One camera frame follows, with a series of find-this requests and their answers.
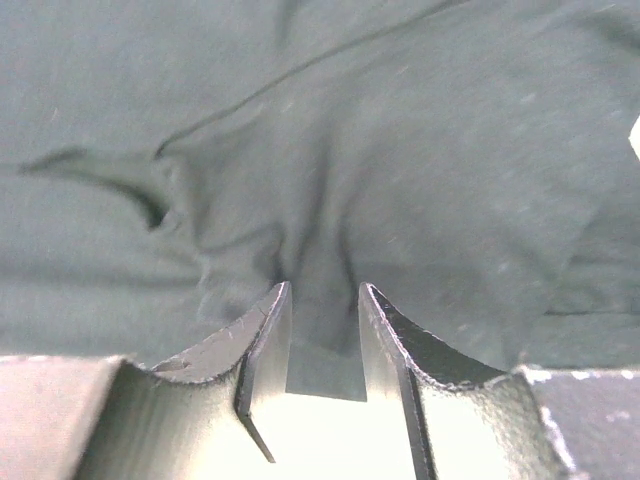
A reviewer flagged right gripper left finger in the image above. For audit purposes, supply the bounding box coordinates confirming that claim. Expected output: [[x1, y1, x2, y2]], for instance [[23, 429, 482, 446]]
[[1, 282, 292, 479]]

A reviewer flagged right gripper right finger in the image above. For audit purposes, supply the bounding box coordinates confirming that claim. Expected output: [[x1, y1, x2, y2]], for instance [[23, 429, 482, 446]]
[[358, 283, 639, 479]]

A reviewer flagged black t shirt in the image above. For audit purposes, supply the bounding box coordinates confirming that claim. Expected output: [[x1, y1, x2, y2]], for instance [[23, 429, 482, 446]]
[[1, 1, 639, 399]]

